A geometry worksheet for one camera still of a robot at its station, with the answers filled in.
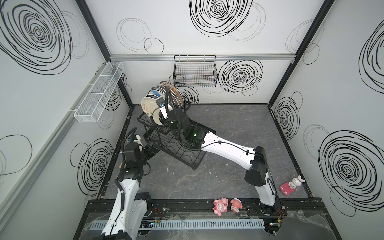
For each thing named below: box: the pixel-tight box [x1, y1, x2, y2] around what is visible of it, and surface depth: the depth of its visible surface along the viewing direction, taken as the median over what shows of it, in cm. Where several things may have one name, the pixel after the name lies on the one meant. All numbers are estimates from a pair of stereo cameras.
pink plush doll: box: [213, 197, 229, 217], surface depth 74 cm
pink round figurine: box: [230, 198, 243, 214], surface depth 75 cm
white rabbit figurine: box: [288, 175, 306, 189], surface depth 77 cm
